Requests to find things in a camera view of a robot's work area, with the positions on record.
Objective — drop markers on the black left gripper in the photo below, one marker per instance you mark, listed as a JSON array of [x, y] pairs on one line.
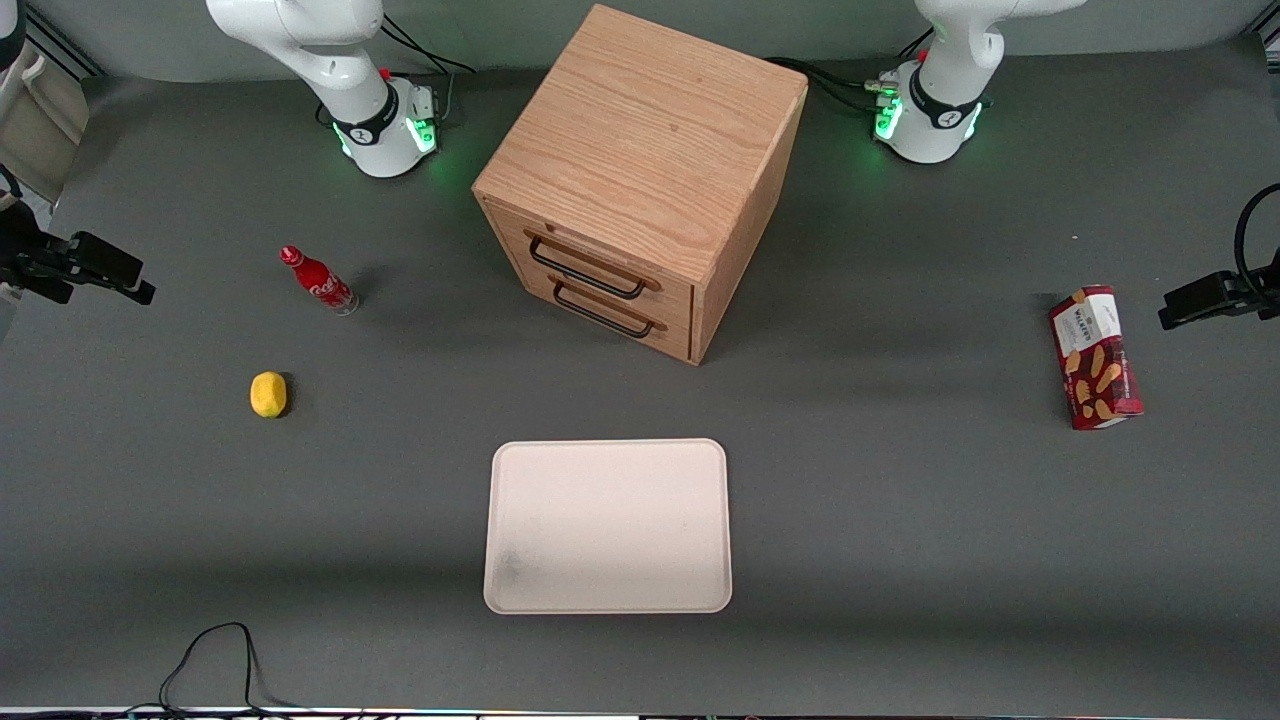
[[1252, 291]]

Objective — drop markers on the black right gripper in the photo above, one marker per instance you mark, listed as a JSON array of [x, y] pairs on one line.
[[22, 255]]

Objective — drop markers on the red coke bottle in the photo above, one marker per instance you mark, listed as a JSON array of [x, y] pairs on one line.
[[322, 283]]

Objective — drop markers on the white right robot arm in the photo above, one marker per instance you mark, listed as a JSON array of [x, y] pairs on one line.
[[330, 60]]

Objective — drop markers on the beige plastic tray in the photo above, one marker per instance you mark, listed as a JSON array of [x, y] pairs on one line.
[[607, 526]]

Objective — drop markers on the red cookie box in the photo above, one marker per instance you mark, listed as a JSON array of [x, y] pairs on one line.
[[1096, 358]]

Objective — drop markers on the beige chair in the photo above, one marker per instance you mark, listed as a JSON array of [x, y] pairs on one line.
[[40, 120]]

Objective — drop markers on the yellow lemon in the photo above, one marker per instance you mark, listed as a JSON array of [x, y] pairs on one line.
[[268, 394]]

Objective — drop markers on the wooden drawer front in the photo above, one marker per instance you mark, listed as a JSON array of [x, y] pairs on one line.
[[610, 265], [640, 335]]

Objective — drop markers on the wooden drawer cabinet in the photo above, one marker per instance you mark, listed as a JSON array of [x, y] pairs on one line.
[[650, 140]]

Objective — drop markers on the aluminium frame rail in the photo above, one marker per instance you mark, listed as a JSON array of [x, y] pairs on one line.
[[65, 48]]

